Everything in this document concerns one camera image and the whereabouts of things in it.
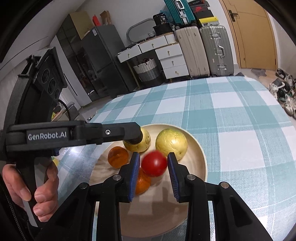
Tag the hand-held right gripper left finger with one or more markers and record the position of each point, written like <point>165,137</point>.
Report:
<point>134,176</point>

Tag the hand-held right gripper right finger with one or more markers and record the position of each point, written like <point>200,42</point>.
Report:
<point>173,178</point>

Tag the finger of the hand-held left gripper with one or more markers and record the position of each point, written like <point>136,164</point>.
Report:
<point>120,133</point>

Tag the orange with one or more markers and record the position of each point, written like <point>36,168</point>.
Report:
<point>143,183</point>

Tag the large red tomato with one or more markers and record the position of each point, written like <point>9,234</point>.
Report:
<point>154,163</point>

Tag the brownish orange fruit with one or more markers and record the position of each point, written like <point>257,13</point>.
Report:
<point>118,157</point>

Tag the yellow pear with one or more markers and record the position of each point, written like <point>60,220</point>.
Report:
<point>144,141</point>

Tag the large yellow-green guava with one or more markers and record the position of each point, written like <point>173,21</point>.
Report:
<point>171,143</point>

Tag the cream round plate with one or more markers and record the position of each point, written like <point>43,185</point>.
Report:
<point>157,215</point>

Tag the person's left hand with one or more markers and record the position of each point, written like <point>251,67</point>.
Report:
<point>46,192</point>

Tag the dark glass cabinet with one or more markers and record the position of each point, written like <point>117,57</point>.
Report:
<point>71,58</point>

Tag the white grey wicker basket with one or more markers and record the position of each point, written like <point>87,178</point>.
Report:
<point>146,70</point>

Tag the dark grey refrigerator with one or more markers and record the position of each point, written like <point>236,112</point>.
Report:
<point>104,60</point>

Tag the teal checked tablecloth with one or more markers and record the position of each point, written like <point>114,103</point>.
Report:
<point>231,129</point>

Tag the white desk with drawers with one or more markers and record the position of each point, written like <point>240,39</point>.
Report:
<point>171,60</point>

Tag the tan cardboard box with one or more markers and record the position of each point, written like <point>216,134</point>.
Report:
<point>79,23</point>

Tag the oval framed mirror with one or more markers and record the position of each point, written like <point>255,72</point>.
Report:
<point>138,30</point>

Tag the beige suitcase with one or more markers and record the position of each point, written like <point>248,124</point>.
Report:
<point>193,52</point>

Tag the black hat box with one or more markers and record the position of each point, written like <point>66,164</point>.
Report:
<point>161,30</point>

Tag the brown paper bag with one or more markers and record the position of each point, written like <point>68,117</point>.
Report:
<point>106,18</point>

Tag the black printed canister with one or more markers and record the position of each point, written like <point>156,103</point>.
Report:
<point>160,19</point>

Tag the silver suitcase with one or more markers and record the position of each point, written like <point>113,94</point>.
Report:
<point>216,49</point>

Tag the teal suitcase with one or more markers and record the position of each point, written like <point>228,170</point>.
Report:
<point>180,11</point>

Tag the grey door mat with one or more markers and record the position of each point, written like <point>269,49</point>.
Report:
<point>258,73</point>

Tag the pile of shoes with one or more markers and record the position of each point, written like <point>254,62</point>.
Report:
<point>285,92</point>

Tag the plain black shoe box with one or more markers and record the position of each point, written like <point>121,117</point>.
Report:
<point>204,15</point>

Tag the black shoe box red logo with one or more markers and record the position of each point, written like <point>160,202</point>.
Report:
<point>200,7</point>

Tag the tan wooden door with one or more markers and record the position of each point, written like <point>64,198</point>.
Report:
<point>252,34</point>

